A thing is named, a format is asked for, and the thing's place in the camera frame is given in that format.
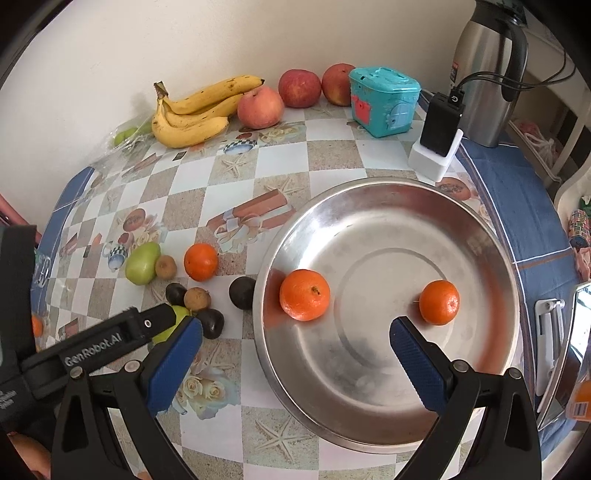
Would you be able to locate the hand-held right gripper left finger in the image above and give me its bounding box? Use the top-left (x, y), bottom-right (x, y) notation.
top-left (51, 316), bottom-right (204, 480)

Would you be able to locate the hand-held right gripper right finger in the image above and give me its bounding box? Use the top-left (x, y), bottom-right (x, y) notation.
top-left (389, 316), bottom-right (543, 480)

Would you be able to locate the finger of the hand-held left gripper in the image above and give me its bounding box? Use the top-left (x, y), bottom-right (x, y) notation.
top-left (21, 305), bottom-right (178, 400)

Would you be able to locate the small green fruit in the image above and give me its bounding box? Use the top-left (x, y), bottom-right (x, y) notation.
top-left (151, 305), bottom-right (191, 345)

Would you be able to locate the small orange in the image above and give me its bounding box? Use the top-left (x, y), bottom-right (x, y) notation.
top-left (419, 280), bottom-right (461, 326)

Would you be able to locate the brown longan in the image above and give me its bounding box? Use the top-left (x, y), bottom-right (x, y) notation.
top-left (184, 287), bottom-right (212, 312)

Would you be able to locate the green pear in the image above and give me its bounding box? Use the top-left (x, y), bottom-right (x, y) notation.
top-left (124, 242), bottom-right (162, 285)

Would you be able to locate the silver metal plate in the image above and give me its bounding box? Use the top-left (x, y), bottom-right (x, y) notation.
top-left (253, 176), bottom-right (525, 455)

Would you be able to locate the large orange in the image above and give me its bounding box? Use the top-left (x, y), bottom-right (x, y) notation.
top-left (279, 269), bottom-right (331, 322)

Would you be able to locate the person's left hand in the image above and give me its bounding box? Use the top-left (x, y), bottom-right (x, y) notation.
top-left (2, 433), bottom-right (52, 480)

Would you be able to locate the brown kiwi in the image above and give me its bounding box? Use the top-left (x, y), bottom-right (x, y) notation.
top-left (154, 255), bottom-right (177, 280)

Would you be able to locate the clear plastic container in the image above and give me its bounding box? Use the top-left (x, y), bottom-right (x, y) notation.
top-left (90, 117), bottom-right (155, 171)

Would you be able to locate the orange packet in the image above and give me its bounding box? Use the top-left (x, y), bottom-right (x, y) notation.
top-left (566, 381), bottom-right (591, 421)

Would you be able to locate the white charger base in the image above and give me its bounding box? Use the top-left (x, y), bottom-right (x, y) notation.
top-left (408, 129), bottom-right (464, 182)

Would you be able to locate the colourful puzzle cube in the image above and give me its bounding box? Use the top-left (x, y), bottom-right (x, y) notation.
top-left (567, 209), bottom-right (591, 250)

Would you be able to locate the printed checkered tablecloth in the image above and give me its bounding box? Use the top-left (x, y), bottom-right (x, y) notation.
top-left (28, 99), bottom-right (583, 480)

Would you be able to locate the bunch of yellow bananas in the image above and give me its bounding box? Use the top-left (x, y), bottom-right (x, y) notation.
top-left (151, 75), bottom-right (266, 149)

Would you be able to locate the black charger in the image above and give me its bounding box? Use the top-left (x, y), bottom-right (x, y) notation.
top-left (420, 91), bottom-right (465, 158)

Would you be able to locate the white plastic bag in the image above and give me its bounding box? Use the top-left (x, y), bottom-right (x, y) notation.
top-left (510, 120), bottom-right (561, 185)

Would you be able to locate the teal toy box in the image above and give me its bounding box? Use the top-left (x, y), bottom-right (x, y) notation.
top-left (348, 67), bottom-right (422, 138)

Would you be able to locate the pale red apple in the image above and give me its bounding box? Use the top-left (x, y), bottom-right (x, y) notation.
top-left (237, 88), bottom-right (285, 130)

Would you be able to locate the white chair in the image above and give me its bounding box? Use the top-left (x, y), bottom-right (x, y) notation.
top-left (508, 23), bottom-right (591, 217)

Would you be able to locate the stainless steel thermos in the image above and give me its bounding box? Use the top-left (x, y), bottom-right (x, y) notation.
top-left (450, 0), bottom-right (529, 148)

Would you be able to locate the red chair frame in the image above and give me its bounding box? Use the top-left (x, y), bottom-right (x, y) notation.
top-left (0, 194), bottom-right (19, 227)

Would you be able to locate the black cable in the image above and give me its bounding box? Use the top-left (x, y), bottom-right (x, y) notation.
top-left (450, 44), bottom-right (578, 100)

